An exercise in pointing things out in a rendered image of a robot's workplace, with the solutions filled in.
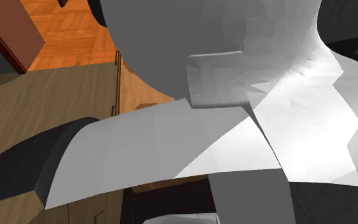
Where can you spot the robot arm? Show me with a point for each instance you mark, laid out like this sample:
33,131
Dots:
216,133

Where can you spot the light wooden cabinet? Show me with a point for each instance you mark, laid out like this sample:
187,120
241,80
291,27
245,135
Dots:
42,99

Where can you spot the brown wooden furniture piece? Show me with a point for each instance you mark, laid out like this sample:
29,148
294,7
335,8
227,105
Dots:
9,26

